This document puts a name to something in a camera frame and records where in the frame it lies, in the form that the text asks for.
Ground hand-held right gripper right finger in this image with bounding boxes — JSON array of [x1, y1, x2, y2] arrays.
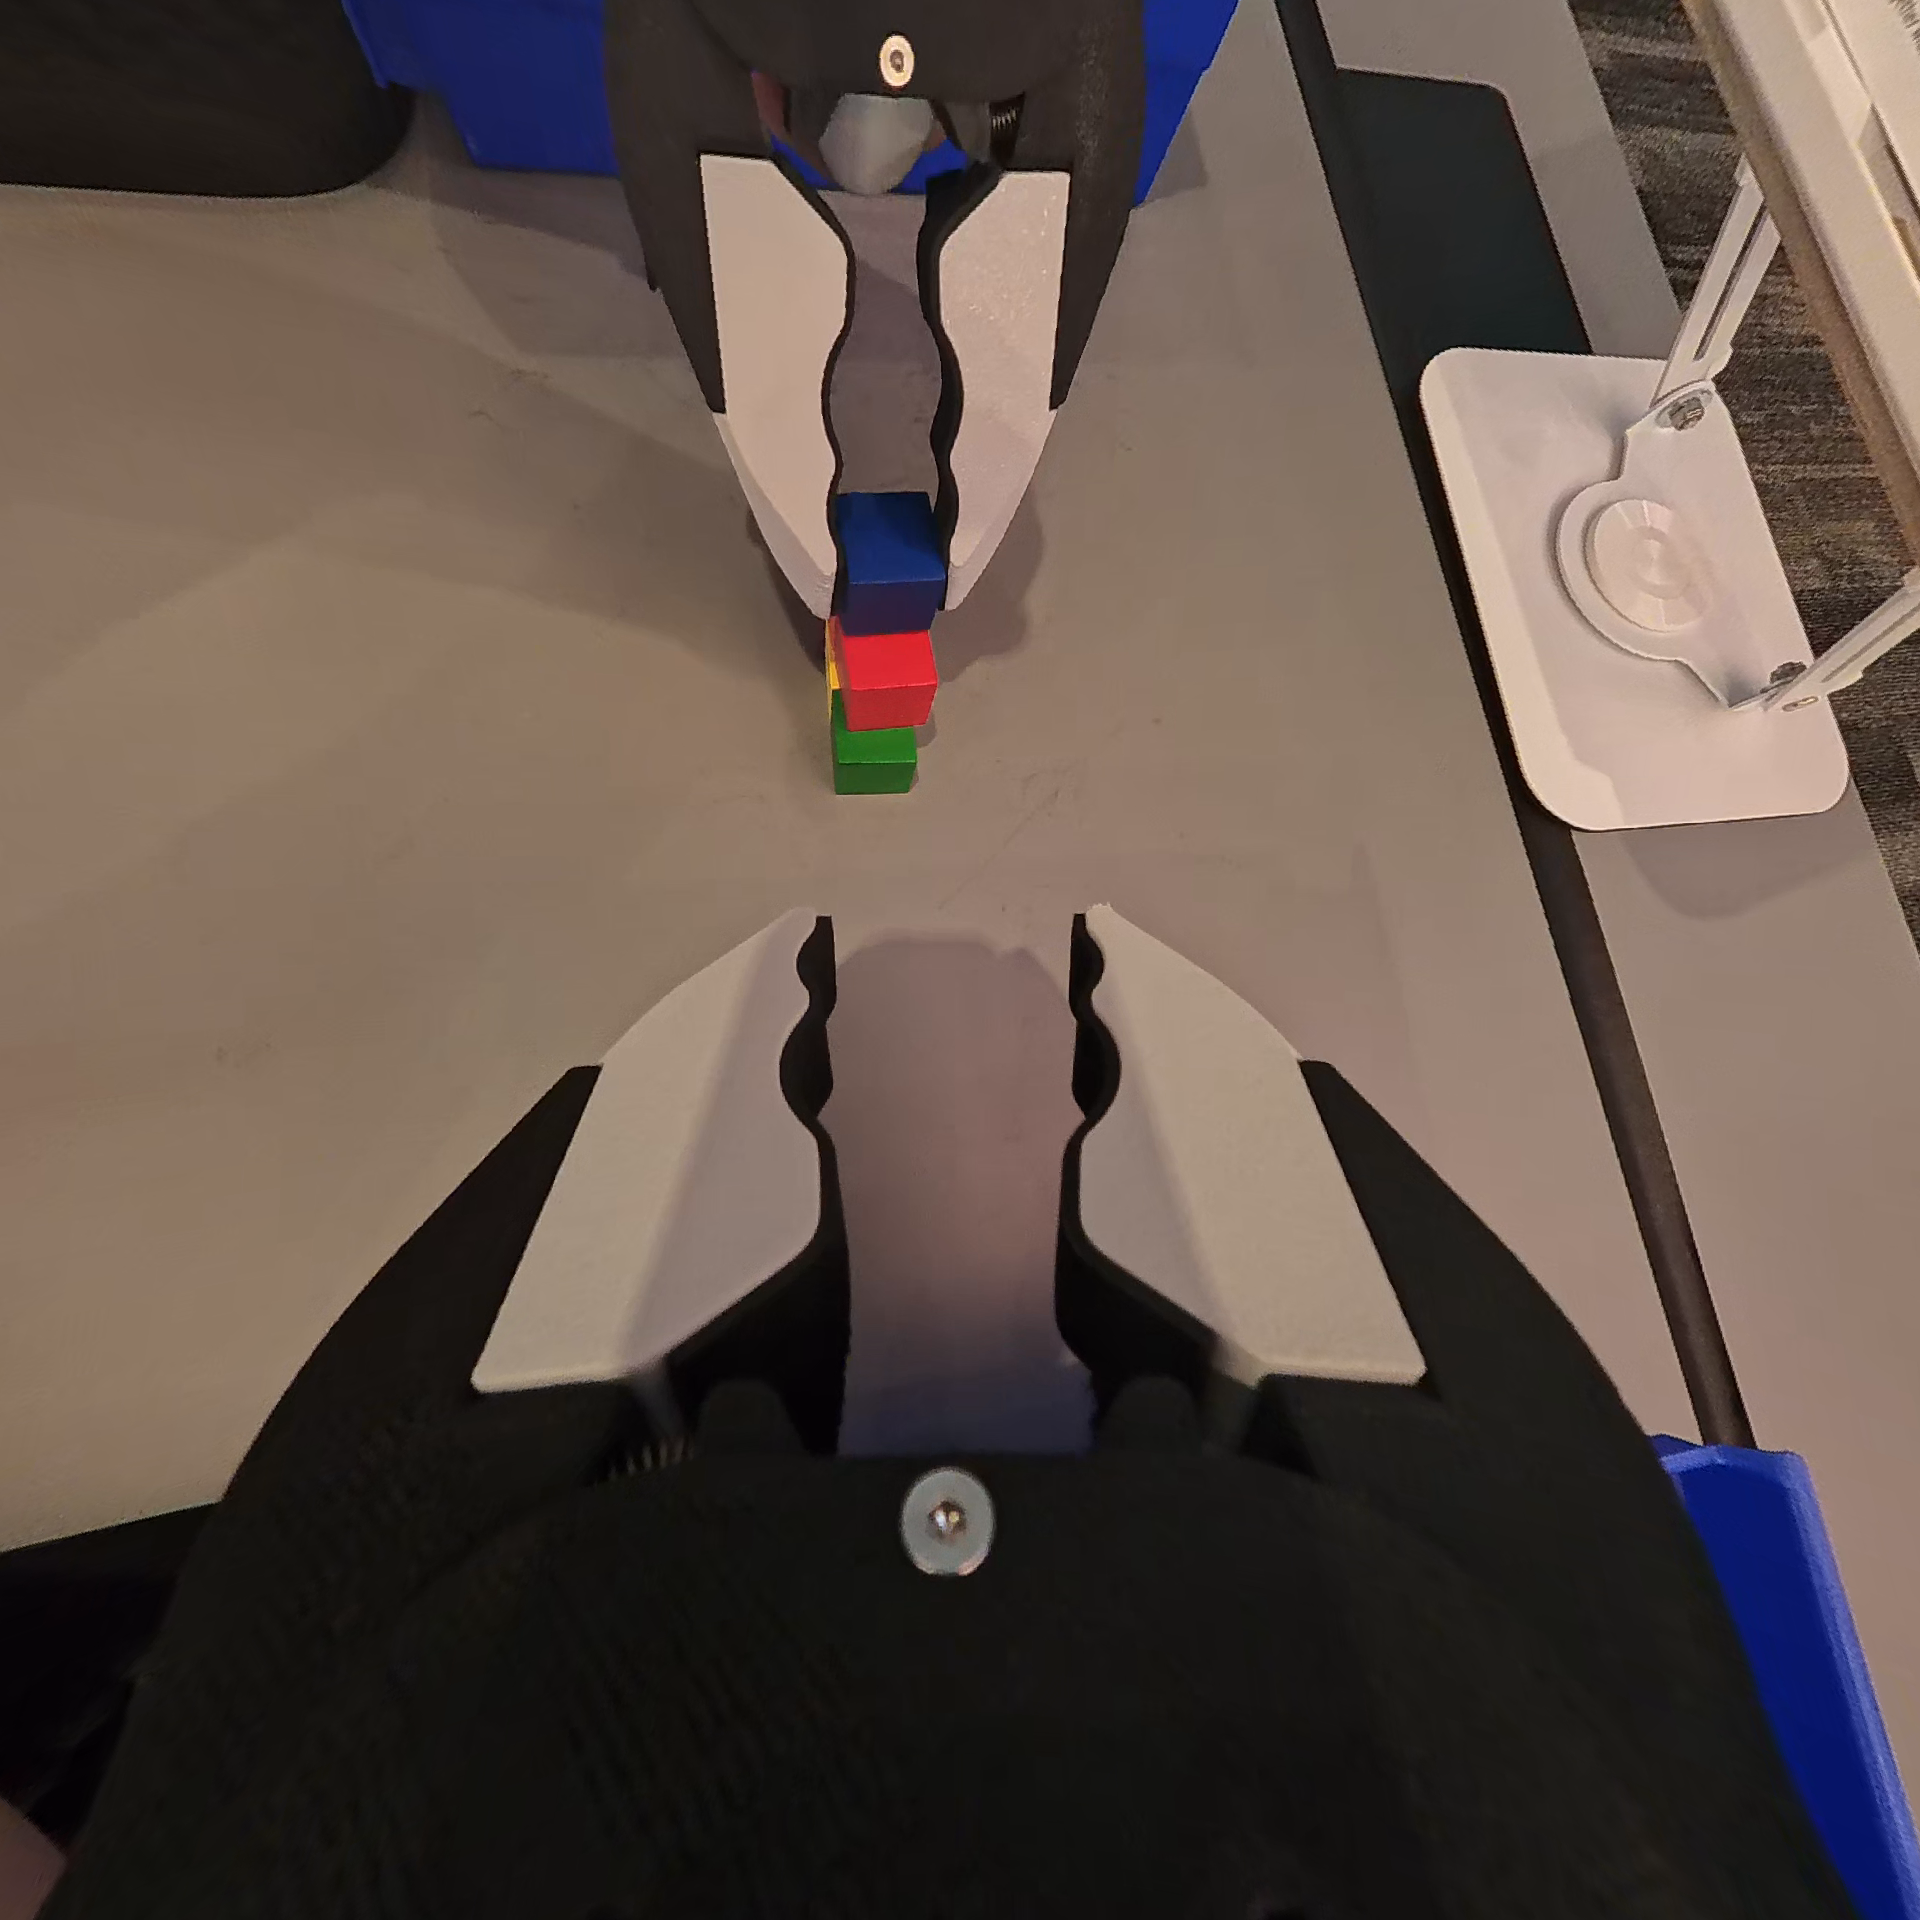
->
[[1054, 902, 1427, 1405]]

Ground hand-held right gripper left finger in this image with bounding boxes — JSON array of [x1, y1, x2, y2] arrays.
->
[[470, 909, 852, 1431]]

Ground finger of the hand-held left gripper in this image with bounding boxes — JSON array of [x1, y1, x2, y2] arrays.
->
[[697, 149, 858, 619], [913, 165, 1079, 603]]

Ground blue plastic storage bin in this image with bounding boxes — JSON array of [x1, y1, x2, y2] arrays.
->
[[343, 0, 1242, 206], [1647, 1432, 1920, 1920]]

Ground dark blue wooden cube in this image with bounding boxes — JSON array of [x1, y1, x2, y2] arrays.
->
[[831, 490, 951, 633]]

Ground red wooden cube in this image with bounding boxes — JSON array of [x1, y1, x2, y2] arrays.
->
[[834, 628, 940, 733]]

